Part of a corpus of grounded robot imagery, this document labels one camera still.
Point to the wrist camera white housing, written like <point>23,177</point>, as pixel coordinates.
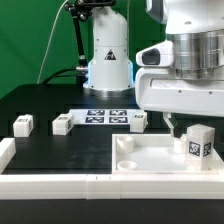
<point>159,55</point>

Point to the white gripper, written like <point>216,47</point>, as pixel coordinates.
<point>158,89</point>

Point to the white U-shaped obstacle fence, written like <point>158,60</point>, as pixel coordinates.
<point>106,186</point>

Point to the AprilTag marker sheet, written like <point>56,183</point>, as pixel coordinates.
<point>106,116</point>

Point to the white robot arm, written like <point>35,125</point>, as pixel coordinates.
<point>195,27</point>

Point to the white square tabletop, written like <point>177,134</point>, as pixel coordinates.
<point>155,154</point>

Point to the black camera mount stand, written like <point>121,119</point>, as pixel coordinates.
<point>80,11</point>

